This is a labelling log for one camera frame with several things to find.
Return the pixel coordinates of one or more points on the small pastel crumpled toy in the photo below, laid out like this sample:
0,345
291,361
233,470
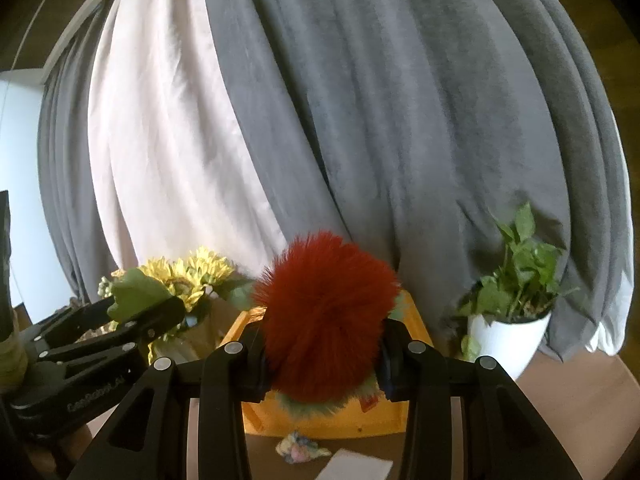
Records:
300,447

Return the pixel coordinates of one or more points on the orange plastic crate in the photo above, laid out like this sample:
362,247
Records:
280,420

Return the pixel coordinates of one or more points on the white wardrobe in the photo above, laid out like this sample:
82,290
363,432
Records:
20,160

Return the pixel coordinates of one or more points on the white folded cloth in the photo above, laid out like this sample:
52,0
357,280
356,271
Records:
357,466

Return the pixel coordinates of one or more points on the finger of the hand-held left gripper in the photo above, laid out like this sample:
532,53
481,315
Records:
70,322
125,337

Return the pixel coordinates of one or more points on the red fluffy plush toy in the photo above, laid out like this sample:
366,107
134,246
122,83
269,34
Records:
325,320

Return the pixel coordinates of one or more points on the person's left hand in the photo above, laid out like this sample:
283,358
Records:
65,442

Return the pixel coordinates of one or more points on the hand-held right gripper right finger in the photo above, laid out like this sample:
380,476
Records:
420,375

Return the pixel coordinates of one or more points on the wide grey curtain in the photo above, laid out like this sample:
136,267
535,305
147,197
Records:
425,110

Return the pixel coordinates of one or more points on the sunflower bouquet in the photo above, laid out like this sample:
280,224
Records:
195,272

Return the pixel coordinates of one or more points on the pale pink curtain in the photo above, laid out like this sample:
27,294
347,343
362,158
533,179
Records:
165,135

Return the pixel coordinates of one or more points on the white potted green plant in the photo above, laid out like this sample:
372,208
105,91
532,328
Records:
505,340

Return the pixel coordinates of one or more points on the white curtain track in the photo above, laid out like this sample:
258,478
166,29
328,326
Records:
85,20

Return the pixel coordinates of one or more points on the narrow grey curtain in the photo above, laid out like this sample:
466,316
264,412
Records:
70,200

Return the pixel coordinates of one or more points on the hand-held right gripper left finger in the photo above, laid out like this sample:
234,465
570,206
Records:
225,385

